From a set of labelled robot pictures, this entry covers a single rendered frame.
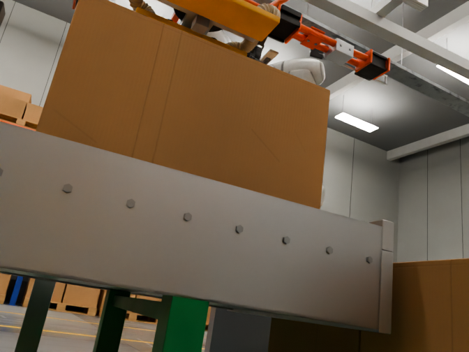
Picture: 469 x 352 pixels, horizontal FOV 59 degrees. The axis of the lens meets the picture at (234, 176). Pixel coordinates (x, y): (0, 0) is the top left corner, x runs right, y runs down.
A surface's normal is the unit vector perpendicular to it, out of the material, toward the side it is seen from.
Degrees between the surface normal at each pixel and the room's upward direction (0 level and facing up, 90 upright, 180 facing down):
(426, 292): 90
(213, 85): 90
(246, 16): 180
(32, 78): 90
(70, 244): 90
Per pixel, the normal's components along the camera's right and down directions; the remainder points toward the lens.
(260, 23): -0.15, 0.94
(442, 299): -0.90, -0.26
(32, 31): 0.46, -0.22
